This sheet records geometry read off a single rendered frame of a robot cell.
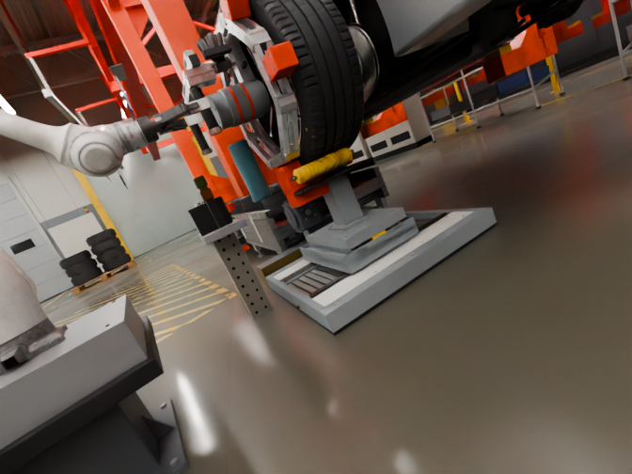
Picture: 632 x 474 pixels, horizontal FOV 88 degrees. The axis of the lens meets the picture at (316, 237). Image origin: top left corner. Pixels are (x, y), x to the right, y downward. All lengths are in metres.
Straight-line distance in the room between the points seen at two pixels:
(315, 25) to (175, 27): 0.96
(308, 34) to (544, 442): 1.14
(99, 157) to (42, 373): 0.47
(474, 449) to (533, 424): 0.11
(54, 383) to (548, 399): 0.93
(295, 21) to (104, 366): 1.07
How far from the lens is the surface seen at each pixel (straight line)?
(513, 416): 0.74
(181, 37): 2.00
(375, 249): 1.32
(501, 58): 3.14
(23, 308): 1.02
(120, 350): 0.85
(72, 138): 0.97
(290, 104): 1.15
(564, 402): 0.76
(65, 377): 0.87
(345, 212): 1.42
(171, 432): 1.16
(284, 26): 1.19
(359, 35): 1.61
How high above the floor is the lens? 0.54
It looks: 12 degrees down
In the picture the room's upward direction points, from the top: 24 degrees counter-clockwise
